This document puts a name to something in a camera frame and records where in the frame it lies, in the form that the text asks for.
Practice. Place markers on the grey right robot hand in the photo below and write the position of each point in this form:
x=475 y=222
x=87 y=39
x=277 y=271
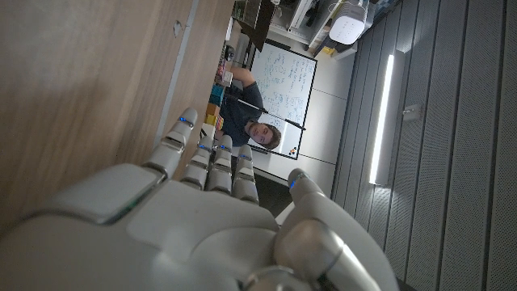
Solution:
x=182 y=234

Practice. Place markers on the multicolour puzzle cube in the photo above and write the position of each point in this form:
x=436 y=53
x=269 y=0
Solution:
x=220 y=122

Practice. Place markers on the orange block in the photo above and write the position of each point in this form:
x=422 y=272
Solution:
x=212 y=109

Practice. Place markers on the person in dark shirt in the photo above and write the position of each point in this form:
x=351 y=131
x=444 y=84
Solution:
x=238 y=109

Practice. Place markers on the teal cube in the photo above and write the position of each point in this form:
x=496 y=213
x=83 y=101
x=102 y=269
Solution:
x=216 y=95

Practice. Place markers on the thin pole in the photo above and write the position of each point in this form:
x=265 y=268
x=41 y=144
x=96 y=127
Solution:
x=282 y=120

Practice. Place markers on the white square box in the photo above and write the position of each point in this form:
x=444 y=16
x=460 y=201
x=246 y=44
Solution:
x=227 y=77

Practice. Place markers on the black computer monitor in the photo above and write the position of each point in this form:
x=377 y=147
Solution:
x=258 y=24

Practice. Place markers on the long ceiling light strip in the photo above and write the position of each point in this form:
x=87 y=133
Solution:
x=381 y=121

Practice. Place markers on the white open shelf unit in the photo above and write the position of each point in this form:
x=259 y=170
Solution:
x=299 y=16

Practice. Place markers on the small grey ceiling fixture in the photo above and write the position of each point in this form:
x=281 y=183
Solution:
x=412 y=112

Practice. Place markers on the whiteboard with black frame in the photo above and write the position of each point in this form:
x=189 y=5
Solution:
x=282 y=77

